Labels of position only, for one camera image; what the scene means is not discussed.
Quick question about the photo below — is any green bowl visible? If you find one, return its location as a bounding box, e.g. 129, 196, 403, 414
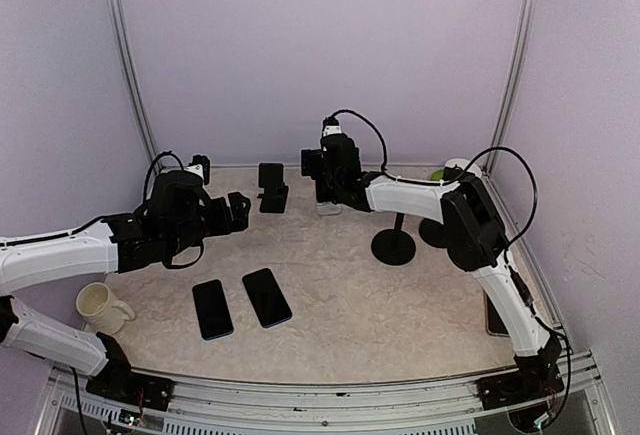
430, 169, 444, 181

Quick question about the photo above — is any black phone blue edge right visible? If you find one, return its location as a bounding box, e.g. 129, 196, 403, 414
242, 268, 292, 328

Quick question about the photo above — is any black round-base stand rear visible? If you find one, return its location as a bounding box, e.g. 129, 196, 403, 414
418, 218, 448, 249

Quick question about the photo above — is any right aluminium corner post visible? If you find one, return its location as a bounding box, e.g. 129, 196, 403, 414
491, 0, 537, 147

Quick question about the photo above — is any left aluminium corner post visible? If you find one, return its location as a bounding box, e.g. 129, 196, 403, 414
107, 0, 158, 161

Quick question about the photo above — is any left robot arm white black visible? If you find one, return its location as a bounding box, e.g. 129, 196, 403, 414
1, 165, 251, 400

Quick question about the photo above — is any aluminium corner post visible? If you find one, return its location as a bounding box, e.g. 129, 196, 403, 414
491, 0, 537, 147
107, 0, 158, 161

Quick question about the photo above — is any cream ceramic mug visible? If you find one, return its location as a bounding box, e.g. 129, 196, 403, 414
75, 282, 136, 336

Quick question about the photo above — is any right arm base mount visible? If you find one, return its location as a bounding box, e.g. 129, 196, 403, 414
477, 334, 565, 410

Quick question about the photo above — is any black folding phone stand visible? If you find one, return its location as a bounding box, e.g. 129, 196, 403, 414
258, 163, 289, 214

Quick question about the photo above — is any black round-base stand front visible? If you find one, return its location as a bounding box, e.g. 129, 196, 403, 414
371, 213, 416, 266

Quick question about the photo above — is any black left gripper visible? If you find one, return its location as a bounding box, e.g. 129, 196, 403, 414
166, 191, 251, 257

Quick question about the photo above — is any aluminium front rail frame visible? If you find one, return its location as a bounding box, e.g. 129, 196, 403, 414
27, 351, 620, 434

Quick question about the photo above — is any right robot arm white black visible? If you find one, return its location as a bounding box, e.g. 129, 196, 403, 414
301, 112, 561, 399

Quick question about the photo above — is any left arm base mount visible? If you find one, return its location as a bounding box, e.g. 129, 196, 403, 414
85, 332, 174, 412

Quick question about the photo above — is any white folding phone stand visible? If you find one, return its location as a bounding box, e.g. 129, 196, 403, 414
316, 202, 342, 216

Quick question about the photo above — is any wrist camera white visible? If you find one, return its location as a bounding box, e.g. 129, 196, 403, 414
186, 154, 211, 186
321, 115, 342, 138

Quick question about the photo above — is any black round-base stand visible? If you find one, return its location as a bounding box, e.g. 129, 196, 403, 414
371, 213, 416, 266
418, 218, 448, 249

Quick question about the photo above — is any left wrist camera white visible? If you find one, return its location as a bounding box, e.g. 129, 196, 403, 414
186, 154, 211, 186

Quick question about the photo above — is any black phone blue edge left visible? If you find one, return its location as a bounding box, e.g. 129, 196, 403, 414
192, 279, 234, 341

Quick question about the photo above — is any black phone blue edge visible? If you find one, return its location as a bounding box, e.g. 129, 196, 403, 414
242, 268, 292, 328
192, 279, 234, 341

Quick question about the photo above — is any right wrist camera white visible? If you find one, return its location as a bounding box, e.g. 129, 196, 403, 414
321, 115, 342, 138

